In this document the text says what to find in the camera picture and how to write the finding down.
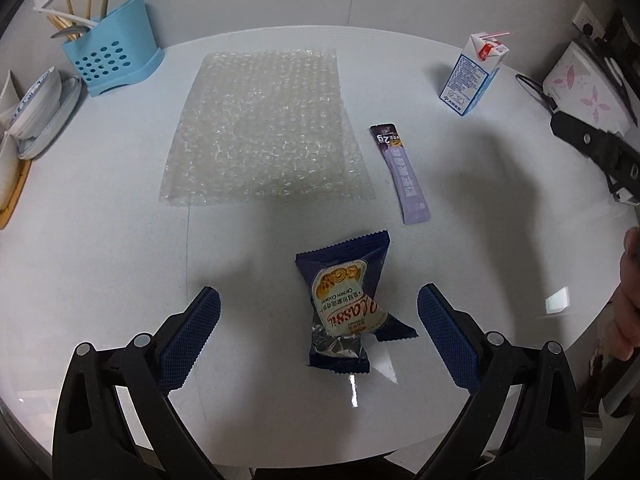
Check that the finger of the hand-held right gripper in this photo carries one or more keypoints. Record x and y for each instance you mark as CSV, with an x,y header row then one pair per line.
x,y
595,145

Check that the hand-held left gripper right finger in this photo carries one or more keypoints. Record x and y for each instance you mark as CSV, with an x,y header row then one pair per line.
x,y
450,345

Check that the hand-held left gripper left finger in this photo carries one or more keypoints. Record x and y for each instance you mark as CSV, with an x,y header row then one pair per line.
x,y
190,340

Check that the dark blue cookie wrapper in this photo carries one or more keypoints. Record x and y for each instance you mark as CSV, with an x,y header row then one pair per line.
x,y
345,305

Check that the person's right hand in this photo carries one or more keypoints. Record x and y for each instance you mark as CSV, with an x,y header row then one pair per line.
x,y
627,310

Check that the white rice cooker pink flowers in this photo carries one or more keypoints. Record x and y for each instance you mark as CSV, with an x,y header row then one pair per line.
x,y
585,85

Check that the blue and white milk carton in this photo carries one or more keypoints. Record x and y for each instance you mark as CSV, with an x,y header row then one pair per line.
x,y
470,77

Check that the purple stick sachet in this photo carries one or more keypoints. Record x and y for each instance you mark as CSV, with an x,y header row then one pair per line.
x,y
407,180

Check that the wooden board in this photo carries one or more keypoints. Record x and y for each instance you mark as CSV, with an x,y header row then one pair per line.
x,y
17,207

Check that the bubble wrap sheet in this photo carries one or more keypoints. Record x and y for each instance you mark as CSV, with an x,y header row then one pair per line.
x,y
265,130

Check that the large white plate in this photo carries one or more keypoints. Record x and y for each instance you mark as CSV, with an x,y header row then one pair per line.
x,y
7,175

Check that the stacked white bowls and plates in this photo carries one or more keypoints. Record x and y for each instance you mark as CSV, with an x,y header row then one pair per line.
x,y
55,120

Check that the white patterned bowl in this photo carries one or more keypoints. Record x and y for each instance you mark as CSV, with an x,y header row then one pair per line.
x,y
35,100

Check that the blue perforated utensil holder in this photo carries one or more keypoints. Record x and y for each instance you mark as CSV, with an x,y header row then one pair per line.
x,y
115,45

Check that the grey metal spoon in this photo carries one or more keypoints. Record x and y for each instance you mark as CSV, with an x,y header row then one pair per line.
x,y
67,32

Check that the white spatula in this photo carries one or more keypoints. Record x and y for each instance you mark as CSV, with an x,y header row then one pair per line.
x,y
65,17

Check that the white wall outlet with plug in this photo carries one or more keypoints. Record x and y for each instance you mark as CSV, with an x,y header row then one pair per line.
x,y
582,16

